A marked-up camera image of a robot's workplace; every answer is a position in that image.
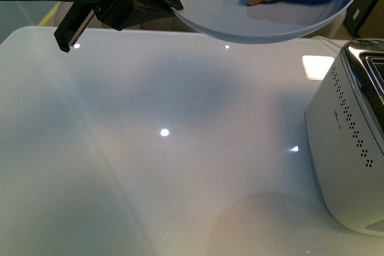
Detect white chrome toaster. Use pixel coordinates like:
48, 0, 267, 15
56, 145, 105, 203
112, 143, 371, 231
304, 39, 383, 236

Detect light blue round plate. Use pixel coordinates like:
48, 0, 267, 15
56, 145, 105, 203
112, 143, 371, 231
175, 0, 354, 44

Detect dark washing machine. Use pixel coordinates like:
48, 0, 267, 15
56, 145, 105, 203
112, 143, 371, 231
344, 0, 379, 37

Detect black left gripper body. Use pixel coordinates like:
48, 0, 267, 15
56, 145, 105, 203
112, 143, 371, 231
55, 0, 168, 52

